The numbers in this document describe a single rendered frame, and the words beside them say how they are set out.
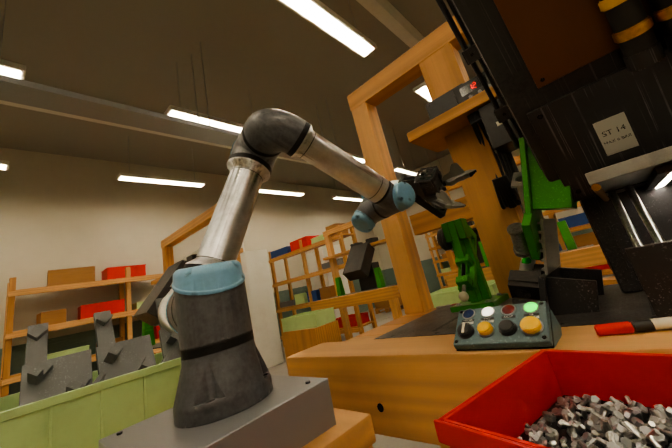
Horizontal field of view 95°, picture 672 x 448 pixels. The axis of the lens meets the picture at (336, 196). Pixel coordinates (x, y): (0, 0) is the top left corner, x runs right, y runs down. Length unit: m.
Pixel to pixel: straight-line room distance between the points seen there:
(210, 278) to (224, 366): 0.13
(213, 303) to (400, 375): 0.38
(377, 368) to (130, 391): 0.60
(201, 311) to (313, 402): 0.22
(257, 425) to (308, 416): 0.08
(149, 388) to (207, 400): 0.47
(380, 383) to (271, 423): 0.29
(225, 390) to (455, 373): 0.37
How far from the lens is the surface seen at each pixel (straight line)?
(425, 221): 1.38
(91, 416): 1.00
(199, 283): 0.56
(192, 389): 0.57
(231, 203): 0.76
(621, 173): 0.60
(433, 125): 1.18
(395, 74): 1.49
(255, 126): 0.77
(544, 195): 0.79
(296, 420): 0.54
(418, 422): 0.72
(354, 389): 0.79
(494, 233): 1.19
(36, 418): 0.99
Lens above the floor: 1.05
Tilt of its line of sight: 16 degrees up
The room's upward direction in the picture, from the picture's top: 13 degrees counter-clockwise
